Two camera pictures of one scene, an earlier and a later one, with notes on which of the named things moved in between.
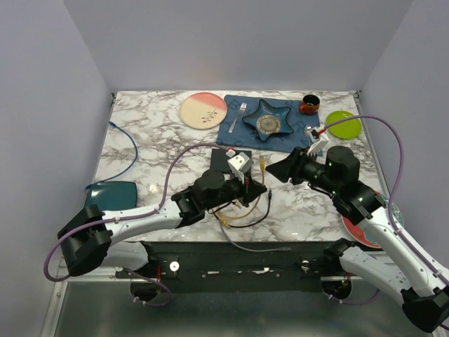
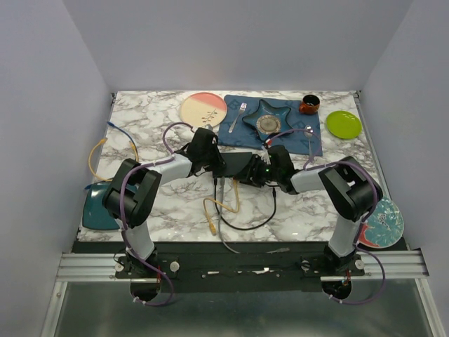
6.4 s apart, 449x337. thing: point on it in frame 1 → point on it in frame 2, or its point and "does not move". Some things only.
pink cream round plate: x=203 y=111 does not move
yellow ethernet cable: x=263 y=167 → x=102 y=141
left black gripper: x=250 y=191 → x=219 y=163
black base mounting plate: x=257 y=266 does not move
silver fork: x=243 y=106 does not move
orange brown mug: x=309 y=104 does not move
